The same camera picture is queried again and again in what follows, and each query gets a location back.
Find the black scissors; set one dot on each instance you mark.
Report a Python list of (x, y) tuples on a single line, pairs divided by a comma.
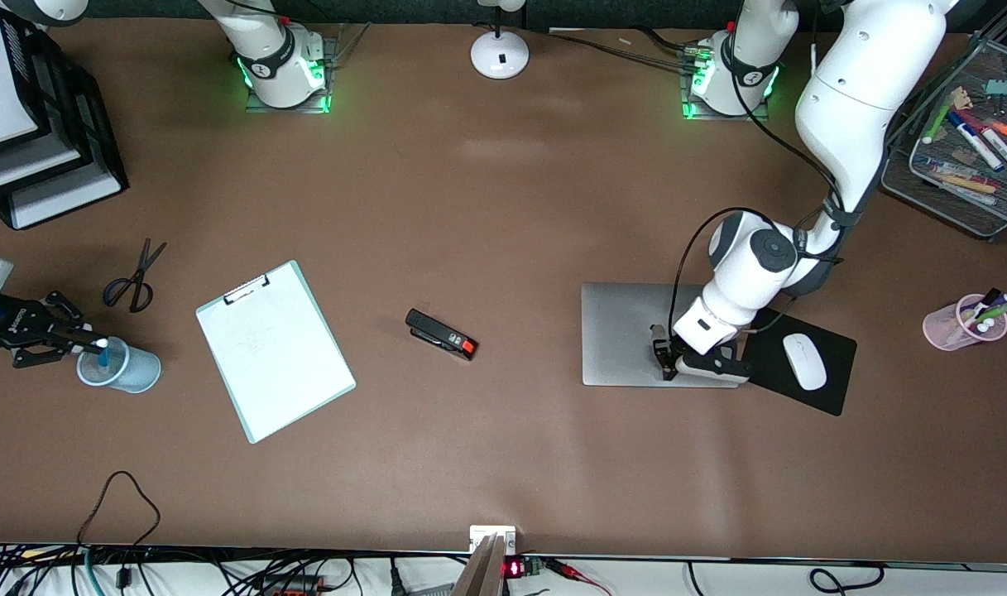
[(142, 273)]

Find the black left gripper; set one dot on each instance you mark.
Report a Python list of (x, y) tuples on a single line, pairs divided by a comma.
[(662, 354)]

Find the light blue mesh cup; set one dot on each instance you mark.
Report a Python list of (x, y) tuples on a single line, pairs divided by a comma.
[(139, 372)]

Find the black capped marker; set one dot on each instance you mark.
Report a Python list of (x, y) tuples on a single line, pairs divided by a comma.
[(991, 295)]

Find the black mouse pad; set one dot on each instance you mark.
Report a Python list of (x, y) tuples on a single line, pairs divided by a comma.
[(834, 372)]

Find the teal binder clip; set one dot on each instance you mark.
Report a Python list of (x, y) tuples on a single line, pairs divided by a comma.
[(998, 88)]

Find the orange black power strip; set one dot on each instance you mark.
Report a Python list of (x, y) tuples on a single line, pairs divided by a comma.
[(292, 586)]

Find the green marker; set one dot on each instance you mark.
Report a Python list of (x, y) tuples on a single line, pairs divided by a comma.
[(937, 120)]

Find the white paper stack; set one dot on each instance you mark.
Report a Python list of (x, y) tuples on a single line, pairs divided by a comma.
[(2, 91), (64, 203)]

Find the white computer mouse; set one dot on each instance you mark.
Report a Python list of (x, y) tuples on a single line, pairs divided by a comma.
[(804, 361)]

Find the grey mounting beam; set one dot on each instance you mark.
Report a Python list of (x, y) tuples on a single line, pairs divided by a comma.
[(480, 571)]

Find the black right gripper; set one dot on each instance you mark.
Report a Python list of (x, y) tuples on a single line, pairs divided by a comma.
[(25, 324)]

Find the black stapler red tip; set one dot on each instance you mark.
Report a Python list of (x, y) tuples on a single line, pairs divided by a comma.
[(437, 333)]

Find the silver laptop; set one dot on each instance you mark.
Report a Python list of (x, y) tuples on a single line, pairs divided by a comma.
[(619, 331)]

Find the white round stand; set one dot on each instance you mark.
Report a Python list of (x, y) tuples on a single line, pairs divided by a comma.
[(500, 58)]

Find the white capped pen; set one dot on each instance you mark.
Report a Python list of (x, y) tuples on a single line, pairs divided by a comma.
[(980, 323)]

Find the blue capped white marker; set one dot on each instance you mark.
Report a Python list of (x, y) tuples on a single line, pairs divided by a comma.
[(975, 141)]

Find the pink translucent pen cup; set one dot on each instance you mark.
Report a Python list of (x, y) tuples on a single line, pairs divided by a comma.
[(942, 327)]

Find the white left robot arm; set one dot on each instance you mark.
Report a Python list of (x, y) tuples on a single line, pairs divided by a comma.
[(859, 74)]

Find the red LED display board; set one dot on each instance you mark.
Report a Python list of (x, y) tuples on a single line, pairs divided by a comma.
[(515, 568)]

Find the light green pen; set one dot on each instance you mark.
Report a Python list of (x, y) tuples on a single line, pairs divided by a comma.
[(1004, 310)]

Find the light green clipboard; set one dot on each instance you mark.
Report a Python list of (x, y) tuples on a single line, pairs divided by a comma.
[(298, 271)]

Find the blue marker white cap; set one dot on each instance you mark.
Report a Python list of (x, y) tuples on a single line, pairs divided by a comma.
[(103, 356)]

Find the white mounting bracket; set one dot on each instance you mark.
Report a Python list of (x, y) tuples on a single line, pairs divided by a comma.
[(480, 534)]

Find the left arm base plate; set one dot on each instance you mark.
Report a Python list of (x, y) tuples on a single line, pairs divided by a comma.
[(693, 114)]

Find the black stacked document tray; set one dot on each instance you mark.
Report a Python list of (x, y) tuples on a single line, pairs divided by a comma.
[(89, 124)]

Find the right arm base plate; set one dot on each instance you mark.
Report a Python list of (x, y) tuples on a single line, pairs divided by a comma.
[(259, 106)]

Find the white paper sheet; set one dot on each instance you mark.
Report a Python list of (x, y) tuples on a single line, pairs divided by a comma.
[(288, 372)]

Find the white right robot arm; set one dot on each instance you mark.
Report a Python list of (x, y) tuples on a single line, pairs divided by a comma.
[(275, 70)]

